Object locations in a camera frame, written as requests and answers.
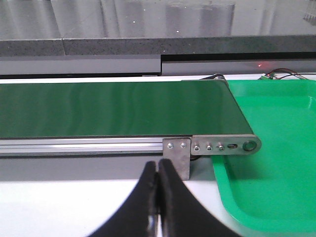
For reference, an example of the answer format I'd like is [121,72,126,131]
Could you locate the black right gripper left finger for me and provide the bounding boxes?
[90,161,158,237]

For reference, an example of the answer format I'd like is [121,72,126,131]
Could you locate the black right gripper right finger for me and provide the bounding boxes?
[158,159,239,237]

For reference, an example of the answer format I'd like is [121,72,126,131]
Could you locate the metal conveyor support leg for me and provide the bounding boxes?
[162,138,191,180]

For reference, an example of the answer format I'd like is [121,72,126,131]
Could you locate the green plastic tray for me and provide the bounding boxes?
[212,80,316,236]

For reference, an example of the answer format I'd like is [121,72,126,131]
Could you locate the green conveyor belt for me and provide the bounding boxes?
[0,80,252,138]

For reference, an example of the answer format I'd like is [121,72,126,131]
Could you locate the grey stone back table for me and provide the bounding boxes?
[0,0,316,77]

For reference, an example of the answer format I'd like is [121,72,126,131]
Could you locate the metal conveyor end bracket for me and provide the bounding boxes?
[191,134,262,156]

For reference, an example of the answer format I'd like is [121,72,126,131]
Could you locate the aluminium conveyor side rail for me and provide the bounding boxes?
[0,137,163,157]

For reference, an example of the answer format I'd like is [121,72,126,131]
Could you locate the red black wires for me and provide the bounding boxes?
[259,68,316,80]

